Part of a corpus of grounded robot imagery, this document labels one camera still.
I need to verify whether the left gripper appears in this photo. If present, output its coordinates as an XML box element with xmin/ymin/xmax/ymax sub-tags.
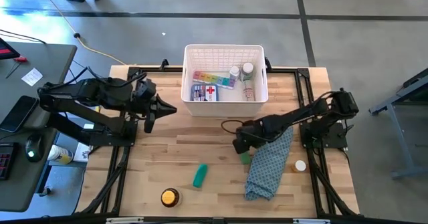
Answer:
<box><xmin>133</xmin><ymin>95</ymin><xmax>177</xmax><ymax>134</ymax></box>

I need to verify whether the green smooth wrap roll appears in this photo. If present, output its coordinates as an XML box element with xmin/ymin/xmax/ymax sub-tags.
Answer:
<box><xmin>239</xmin><ymin>150</ymin><xmax>252</xmax><ymax>166</ymax></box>

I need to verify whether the blue first aid kit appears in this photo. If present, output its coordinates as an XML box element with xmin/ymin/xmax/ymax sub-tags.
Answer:
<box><xmin>190</xmin><ymin>84</ymin><xmax>219</xmax><ymax>102</ymax></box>

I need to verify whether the rainbow weekly pill organizer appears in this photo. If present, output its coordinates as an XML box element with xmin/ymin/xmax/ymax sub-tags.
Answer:
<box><xmin>192</xmin><ymin>70</ymin><xmax>237</xmax><ymax>90</ymax></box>

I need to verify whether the small orange bottle white cap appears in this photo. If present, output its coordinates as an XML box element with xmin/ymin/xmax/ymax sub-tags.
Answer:
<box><xmin>291</xmin><ymin>159</ymin><xmax>308</xmax><ymax>174</ymax></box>

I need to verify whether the white pill bottle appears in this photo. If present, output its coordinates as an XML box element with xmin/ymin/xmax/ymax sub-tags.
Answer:
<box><xmin>229</xmin><ymin>65</ymin><xmax>241</xmax><ymax>82</ymax></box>

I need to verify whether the amber bottle yellow lid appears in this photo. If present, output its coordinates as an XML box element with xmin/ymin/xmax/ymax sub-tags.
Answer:
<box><xmin>160</xmin><ymin>187</ymin><xmax>183</xmax><ymax>208</ymax></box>

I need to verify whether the white perforated plastic basket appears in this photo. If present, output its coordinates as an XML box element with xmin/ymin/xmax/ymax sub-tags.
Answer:
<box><xmin>180</xmin><ymin>43</ymin><xmax>270</xmax><ymax>118</ymax></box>

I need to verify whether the blue patterned cloth gown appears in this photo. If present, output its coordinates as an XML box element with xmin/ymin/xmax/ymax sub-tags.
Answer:
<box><xmin>244</xmin><ymin>126</ymin><xmax>294</xmax><ymax>201</ymax></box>

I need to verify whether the white printed box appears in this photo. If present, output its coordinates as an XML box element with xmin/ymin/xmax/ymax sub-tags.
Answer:
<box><xmin>72</xmin><ymin>142</ymin><xmax>93</xmax><ymax>163</ymax></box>

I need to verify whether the black desk leg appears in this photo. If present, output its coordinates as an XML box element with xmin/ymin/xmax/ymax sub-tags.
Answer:
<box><xmin>45</xmin><ymin>112</ymin><xmax>98</xmax><ymax>145</ymax></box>

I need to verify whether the white yellow cup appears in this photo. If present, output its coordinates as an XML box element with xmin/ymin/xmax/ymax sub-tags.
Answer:
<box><xmin>46</xmin><ymin>144</ymin><xmax>74</xmax><ymax>165</ymax></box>

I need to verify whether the grey desk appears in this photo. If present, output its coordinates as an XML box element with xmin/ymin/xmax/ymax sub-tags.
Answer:
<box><xmin>0</xmin><ymin>41</ymin><xmax>78</xmax><ymax>213</ymax></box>

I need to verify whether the white paper note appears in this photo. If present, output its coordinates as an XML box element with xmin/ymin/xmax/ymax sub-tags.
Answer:
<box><xmin>21</xmin><ymin>67</ymin><xmax>43</xmax><ymax>87</ymax></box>

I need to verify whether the black computer mouse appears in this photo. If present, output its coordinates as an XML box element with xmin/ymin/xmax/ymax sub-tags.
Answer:
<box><xmin>25</xmin><ymin>135</ymin><xmax>44</xmax><ymax>163</ymax></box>

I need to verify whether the black smartphone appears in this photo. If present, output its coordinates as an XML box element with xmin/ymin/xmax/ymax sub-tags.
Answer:
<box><xmin>0</xmin><ymin>95</ymin><xmax>40</xmax><ymax>134</ymax></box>

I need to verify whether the blue grey metal cart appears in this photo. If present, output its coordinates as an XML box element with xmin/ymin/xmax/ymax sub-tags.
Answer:
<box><xmin>368</xmin><ymin>68</ymin><xmax>428</xmax><ymax>181</ymax></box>

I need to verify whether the black keyboard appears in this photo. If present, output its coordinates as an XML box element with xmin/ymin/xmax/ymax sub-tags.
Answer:
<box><xmin>0</xmin><ymin>142</ymin><xmax>20</xmax><ymax>181</ymax></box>

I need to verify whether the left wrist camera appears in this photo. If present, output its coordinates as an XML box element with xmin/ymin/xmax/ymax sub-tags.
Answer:
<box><xmin>134</xmin><ymin>79</ymin><xmax>157</xmax><ymax>97</ymax></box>

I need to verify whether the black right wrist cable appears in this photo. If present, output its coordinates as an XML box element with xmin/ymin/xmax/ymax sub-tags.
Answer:
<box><xmin>221</xmin><ymin>119</ymin><xmax>247</xmax><ymax>135</ymax></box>

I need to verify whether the black aluminium table frame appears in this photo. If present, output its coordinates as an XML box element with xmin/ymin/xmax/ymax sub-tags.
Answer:
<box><xmin>75</xmin><ymin>59</ymin><xmax>360</xmax><ymax>218</ymax></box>

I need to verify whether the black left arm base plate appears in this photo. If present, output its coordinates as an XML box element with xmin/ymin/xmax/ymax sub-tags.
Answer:
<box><xmin>89</xmin><ymin>120</ymin><xmax>138</xmax><ymax>148</ymax></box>

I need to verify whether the yellow floor cable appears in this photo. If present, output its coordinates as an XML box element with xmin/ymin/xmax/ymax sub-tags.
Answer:
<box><xmin>33</xmin><ymin>0</ymin><xmax>128</xmax><ymax>66</ymax></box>

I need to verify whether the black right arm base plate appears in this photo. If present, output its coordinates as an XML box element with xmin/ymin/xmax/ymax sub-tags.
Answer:
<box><xmin>299</xmin><ymin>122</ymin><xmax>348</xmax><ymax>150</ymax></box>

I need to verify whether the silver bracket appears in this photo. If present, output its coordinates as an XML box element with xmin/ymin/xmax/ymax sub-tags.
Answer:
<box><xmin>106</xmin><ymin>217</ymin><xmax>144</xmax><ymax>224</ymax></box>
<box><xmin>293</xmin><ymin>218</ymin><xmax>331</xmax><ymax>224</ymax></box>

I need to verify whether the black desk cable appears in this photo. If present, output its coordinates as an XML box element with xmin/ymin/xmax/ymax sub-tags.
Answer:
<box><xmin>0</xmin><ymin>28</ymin><xmax>47</xmax><ymax>45</ymax></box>

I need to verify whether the red handled screwdriver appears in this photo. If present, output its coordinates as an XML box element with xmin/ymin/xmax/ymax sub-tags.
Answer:
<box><xmin>5</xmin><ymin>55</ymin><xmax>29</xmax><ymax>80</ymax></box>

